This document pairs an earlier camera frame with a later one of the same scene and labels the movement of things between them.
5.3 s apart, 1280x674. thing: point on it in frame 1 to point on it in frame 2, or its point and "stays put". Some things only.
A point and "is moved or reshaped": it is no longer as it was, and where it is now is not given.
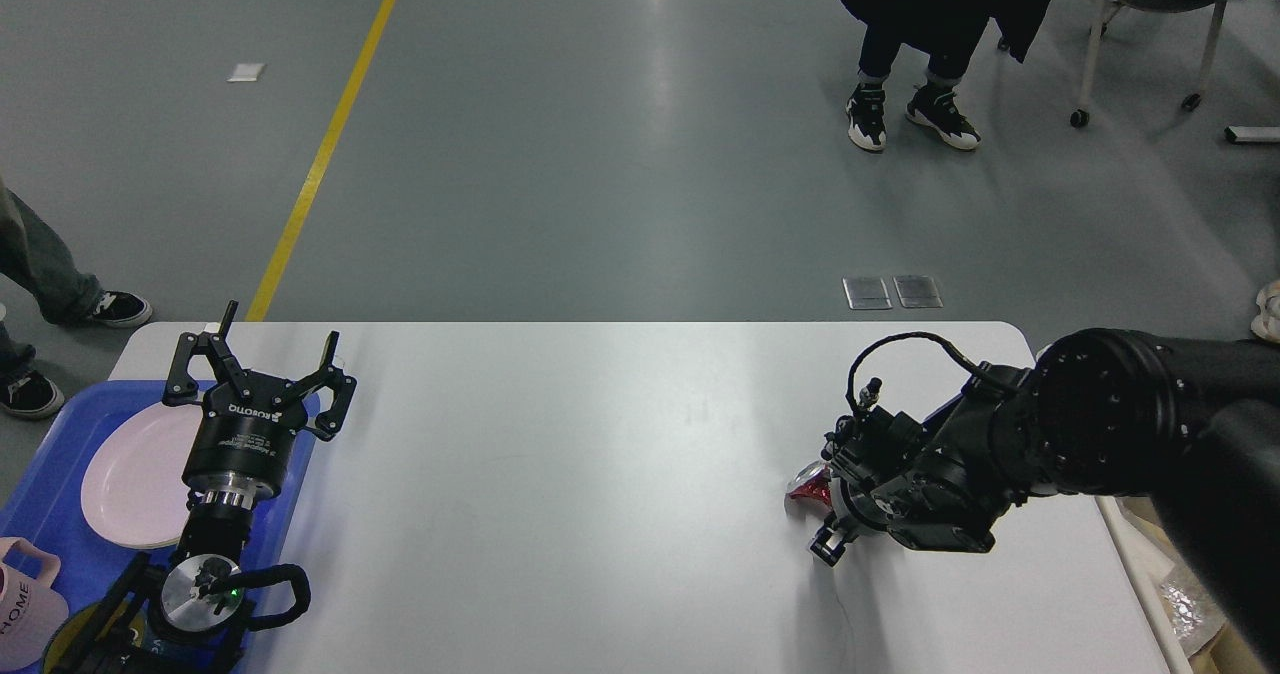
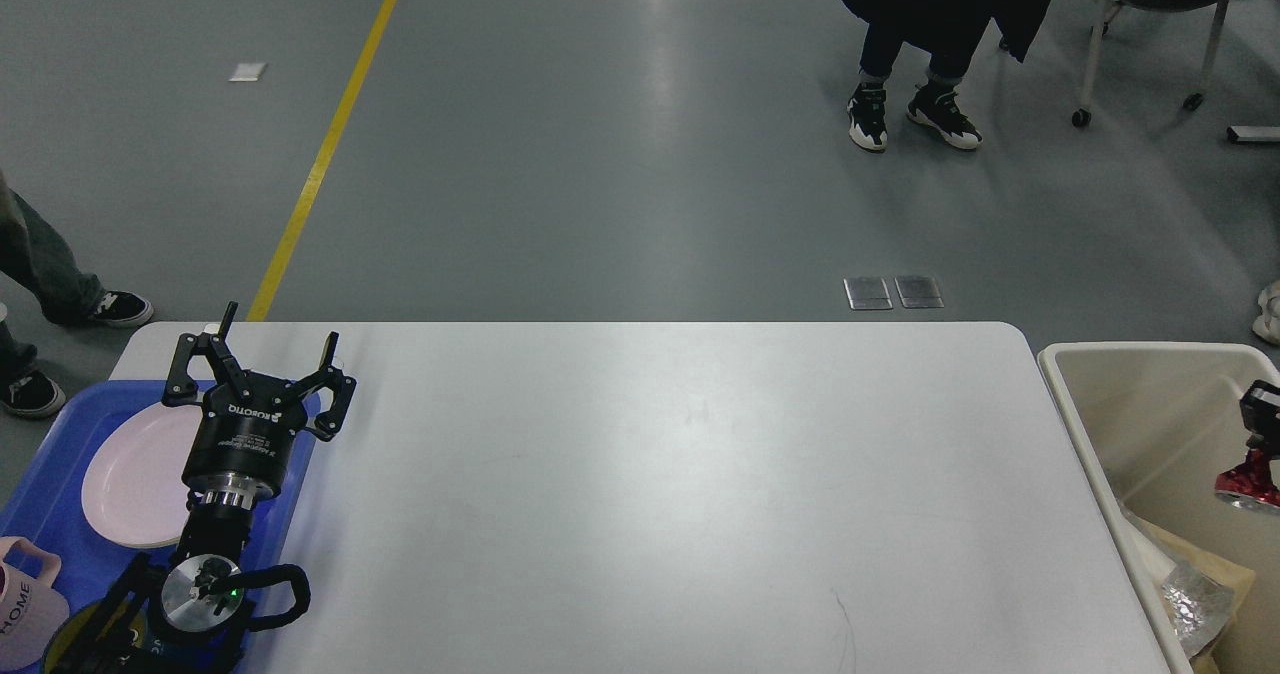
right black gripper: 862,502 to 1260,408
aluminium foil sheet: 1193,614 stays put
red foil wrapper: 808,494 is moved or reshaped
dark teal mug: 112,637 stays put
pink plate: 134,487 stays put
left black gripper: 241,444 stays put
